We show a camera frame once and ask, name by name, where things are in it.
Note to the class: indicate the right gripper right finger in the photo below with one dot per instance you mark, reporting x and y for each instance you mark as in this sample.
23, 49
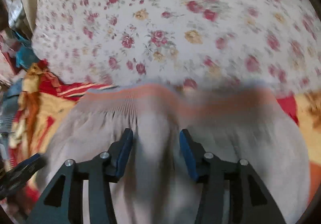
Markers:
231, 192

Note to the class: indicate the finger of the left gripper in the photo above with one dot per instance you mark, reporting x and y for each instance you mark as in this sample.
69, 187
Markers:
17, 178

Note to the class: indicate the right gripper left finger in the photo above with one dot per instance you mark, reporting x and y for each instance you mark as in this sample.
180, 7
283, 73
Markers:
61, 201

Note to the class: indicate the beige grey garment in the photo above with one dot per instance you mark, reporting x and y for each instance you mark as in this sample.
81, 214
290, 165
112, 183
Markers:
156, 188

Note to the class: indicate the pile of clothes beside bed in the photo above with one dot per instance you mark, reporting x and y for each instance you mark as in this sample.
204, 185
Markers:
12, 68

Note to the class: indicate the red orange yellow bedsheet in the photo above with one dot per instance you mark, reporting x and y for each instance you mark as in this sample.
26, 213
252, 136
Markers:
56, 103

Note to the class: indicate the floral white quilt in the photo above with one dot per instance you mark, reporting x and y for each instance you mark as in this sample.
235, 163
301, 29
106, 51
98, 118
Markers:
198, 43

